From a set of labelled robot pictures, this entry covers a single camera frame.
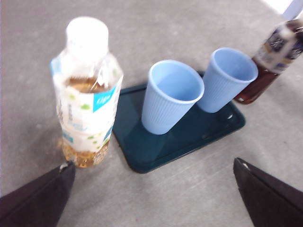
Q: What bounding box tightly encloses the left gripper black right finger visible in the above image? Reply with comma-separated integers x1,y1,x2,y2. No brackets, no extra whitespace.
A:
233,157,303,227

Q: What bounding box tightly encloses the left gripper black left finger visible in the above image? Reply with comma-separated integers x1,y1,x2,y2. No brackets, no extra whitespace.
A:
0,160,77,227

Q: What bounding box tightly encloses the jasmine oolong tea bottle white label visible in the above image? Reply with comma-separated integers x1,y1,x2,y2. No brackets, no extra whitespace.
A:
49,16,124,169

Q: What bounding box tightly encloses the dark oolong tea bottle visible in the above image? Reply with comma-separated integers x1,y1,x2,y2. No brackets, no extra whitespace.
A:
233,0,303,105

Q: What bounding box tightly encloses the blue ribbed plastic cup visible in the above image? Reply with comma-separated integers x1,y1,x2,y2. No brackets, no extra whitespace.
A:
141,60,205,135
196,47,258,114

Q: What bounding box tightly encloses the dark rectangular tray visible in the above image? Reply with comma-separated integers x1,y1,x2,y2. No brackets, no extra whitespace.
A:
113,70,247,175

